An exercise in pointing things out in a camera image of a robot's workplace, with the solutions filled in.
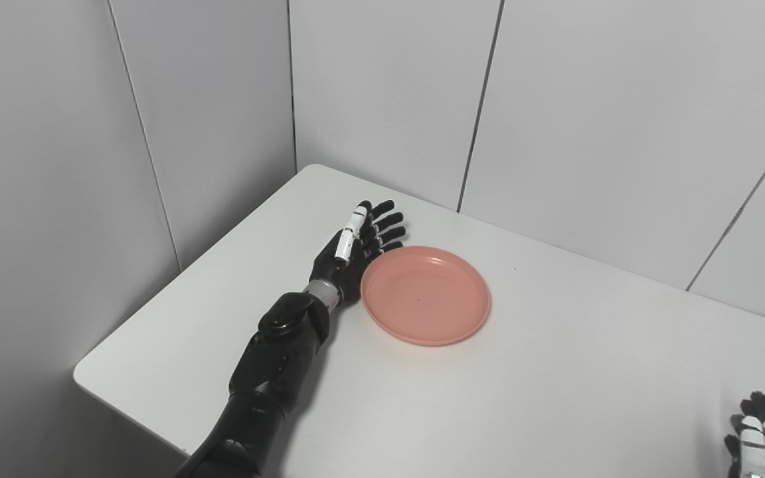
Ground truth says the pink round plate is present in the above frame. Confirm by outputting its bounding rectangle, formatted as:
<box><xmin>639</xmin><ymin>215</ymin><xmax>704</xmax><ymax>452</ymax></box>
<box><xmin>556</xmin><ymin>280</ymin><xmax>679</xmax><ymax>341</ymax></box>
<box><xmin>360</xmin><ymin>246</ymin><xmax>491</xmax><ymax>347</ymax></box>

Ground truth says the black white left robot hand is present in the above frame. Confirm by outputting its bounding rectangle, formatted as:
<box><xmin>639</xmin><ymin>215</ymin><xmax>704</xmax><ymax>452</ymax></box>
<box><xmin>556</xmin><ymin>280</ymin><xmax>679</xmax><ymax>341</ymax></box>
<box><xmin>308</xmin><ymin>199</ymin><xmax>408</xmax><ymax>307</ymax></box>

